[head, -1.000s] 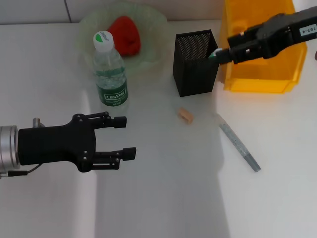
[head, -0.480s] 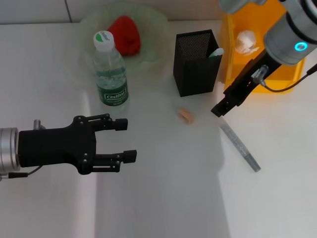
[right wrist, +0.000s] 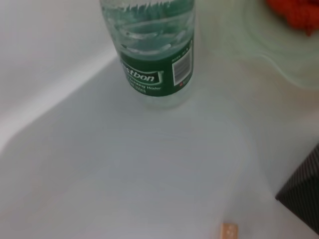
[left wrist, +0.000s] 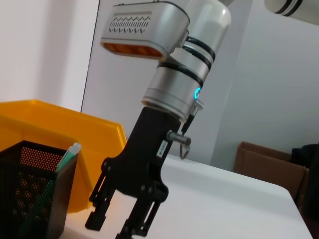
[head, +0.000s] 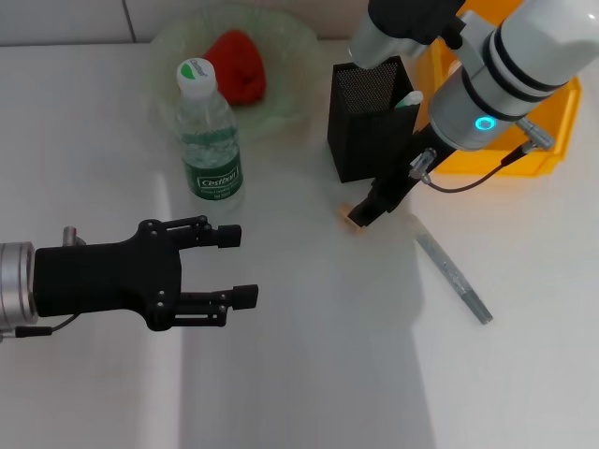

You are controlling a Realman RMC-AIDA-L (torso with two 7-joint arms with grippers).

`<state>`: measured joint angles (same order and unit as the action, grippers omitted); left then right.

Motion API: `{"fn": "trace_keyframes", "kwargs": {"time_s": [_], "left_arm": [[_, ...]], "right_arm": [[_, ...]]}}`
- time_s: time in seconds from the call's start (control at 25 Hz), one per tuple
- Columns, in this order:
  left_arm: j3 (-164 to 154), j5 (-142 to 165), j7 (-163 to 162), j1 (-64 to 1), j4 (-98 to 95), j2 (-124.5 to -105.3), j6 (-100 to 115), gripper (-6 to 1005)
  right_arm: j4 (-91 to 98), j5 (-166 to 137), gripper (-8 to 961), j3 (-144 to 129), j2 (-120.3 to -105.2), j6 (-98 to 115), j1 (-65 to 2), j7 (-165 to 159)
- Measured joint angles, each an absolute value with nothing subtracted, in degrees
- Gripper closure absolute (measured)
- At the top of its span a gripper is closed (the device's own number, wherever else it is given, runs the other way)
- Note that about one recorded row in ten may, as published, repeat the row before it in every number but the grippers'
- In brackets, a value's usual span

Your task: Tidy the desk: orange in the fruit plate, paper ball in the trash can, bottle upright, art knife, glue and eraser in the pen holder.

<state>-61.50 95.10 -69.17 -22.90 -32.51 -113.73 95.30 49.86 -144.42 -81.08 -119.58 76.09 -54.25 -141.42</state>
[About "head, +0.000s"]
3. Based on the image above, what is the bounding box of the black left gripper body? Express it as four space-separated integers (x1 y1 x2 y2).
34 218 184 333

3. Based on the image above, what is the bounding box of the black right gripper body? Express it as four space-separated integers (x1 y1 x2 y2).
368 129 454 215

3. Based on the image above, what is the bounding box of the tan cork eraser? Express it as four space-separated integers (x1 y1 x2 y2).
336 202 367 237

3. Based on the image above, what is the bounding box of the green pen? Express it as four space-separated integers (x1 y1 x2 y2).
392 90 425 112

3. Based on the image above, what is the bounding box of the clear green-label water bottle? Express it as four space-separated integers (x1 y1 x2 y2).
175 55 244 203

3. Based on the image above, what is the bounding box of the silver grey pen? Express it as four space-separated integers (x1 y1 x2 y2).
411 215 495 326

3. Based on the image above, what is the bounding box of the black mesh pen holder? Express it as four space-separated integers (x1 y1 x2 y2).
326 55 421 184

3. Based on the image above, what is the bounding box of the yellow plastic bin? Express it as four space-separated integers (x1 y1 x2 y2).
416 36 583 178

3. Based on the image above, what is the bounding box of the pale green glass bowl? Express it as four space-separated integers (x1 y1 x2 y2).
148 9 322 141

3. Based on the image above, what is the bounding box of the dark right arm cable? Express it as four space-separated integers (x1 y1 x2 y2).
409 144 533 194

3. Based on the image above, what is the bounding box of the dark arm cable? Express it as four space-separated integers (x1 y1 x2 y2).
0 313 80 340
409 144 533 194

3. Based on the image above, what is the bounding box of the dark left arm cable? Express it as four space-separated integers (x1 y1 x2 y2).
0 313 80 340

